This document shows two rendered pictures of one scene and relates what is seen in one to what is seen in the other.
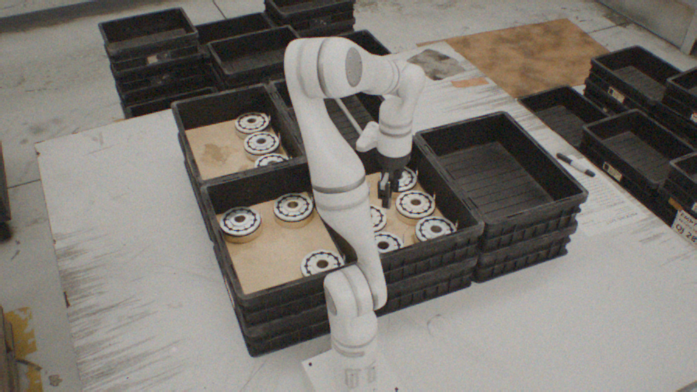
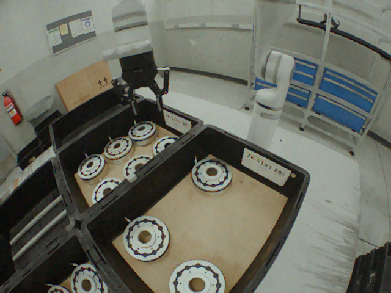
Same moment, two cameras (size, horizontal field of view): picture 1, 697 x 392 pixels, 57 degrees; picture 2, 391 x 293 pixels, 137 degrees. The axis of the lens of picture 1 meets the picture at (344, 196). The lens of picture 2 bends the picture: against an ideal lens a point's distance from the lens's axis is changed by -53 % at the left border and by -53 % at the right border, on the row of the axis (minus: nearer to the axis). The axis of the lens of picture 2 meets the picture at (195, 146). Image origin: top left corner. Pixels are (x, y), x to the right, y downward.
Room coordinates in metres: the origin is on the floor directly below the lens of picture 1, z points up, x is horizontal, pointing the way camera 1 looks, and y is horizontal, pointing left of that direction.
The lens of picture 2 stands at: (1.14, 0.26, 1.19)
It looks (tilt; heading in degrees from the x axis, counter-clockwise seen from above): 44 degrees down; 246
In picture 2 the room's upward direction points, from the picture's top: 5 degrees counter-clockwise
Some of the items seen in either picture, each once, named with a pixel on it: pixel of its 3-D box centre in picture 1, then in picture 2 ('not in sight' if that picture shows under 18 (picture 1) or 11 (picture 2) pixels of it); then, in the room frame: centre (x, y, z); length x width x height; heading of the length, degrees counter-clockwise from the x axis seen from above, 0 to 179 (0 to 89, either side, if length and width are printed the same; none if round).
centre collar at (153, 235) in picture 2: (292, 205); (144, 237); (1.21, 0.13, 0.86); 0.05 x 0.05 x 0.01
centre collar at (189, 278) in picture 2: (239, 219); (197, 284); (1.16, 0.27, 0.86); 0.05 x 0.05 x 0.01
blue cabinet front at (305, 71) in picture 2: not in sight; (283, 77); (-0.55, -0.82, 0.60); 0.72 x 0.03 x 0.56; 116
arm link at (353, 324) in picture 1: (352, 305); (274, 80); (0.75, -0.01, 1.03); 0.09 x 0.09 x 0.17; 24
